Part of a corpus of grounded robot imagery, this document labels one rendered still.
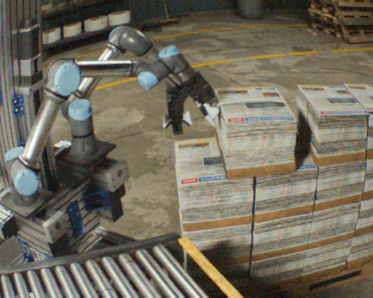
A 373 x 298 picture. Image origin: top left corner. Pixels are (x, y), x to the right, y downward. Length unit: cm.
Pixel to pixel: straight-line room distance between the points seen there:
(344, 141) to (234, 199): 54
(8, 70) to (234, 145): 101
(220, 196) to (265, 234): 30
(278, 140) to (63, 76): 85
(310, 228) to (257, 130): 59
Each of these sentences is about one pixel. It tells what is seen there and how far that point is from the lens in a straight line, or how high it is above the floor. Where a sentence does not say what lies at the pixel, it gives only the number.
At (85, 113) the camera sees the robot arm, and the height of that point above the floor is 101.
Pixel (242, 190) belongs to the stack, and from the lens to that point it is 207.
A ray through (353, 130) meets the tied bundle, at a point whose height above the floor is 99.
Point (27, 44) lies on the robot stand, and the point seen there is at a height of 145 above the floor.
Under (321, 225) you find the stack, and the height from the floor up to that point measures 51.
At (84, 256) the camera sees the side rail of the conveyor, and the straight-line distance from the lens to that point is 172.
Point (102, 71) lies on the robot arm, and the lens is 200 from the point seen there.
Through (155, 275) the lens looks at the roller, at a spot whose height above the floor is 80.
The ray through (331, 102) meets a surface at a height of 107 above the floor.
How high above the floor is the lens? 184
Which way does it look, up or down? 26 degrees down
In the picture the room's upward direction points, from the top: 4 degrees counter-clockwise
